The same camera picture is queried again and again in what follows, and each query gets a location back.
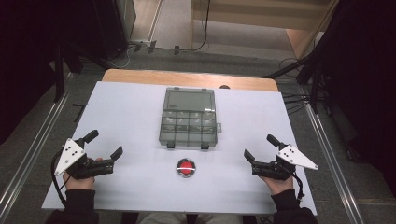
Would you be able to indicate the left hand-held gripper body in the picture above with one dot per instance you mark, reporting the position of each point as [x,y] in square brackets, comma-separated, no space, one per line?
[72,154]

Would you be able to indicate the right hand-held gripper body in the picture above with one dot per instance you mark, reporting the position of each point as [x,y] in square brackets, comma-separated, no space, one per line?
[294,156]

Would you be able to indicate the person's left hand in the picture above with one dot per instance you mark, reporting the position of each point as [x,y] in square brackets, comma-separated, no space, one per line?
[79,184]

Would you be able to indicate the person's right hand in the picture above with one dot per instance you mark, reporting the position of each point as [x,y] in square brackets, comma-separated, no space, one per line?
[280,186]

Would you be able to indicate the white table board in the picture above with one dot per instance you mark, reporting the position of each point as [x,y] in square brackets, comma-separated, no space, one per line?
[124,109]

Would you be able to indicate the round tin with red lid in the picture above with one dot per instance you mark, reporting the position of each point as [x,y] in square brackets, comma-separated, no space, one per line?
[186,168]

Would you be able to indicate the clear grey plastic organizer box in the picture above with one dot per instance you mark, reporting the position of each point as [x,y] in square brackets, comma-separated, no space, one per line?
[188,124]

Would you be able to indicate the black metal stand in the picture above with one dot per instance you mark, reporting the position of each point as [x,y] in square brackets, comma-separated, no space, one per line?
[59,74]
[315,84]

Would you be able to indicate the wooden table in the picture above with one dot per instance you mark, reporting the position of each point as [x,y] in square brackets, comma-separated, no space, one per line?
[186,79]

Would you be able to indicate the black cabinet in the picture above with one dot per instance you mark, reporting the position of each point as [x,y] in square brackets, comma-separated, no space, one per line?
[109,28]

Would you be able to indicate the light wooden furniture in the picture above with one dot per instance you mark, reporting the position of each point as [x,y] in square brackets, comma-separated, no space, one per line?
[249,15]

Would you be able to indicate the aluminium floor rail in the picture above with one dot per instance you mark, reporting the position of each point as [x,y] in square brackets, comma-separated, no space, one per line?
[34,146]
[333,161]

